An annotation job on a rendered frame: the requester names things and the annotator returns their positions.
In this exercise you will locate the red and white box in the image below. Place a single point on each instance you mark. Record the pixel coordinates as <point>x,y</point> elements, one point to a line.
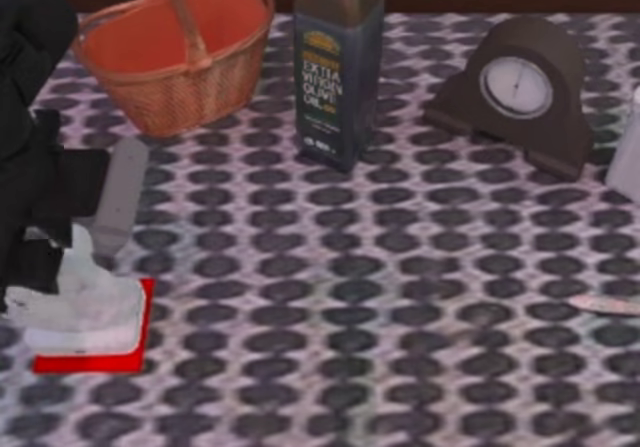
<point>142,327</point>

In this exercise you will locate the silver knife blade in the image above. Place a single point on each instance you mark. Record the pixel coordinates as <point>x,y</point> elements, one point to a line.
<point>607,305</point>

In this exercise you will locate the white container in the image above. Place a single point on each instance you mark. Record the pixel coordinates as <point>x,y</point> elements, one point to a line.
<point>626,152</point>

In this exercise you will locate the dark brown mantel clock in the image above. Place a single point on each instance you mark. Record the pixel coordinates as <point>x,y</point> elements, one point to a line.
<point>520,97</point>

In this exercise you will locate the orange wicker basket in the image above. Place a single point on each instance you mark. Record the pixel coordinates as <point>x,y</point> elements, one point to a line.
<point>175,57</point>

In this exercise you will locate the dark olive oil bottle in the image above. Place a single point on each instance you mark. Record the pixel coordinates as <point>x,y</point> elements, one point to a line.
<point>332,82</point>

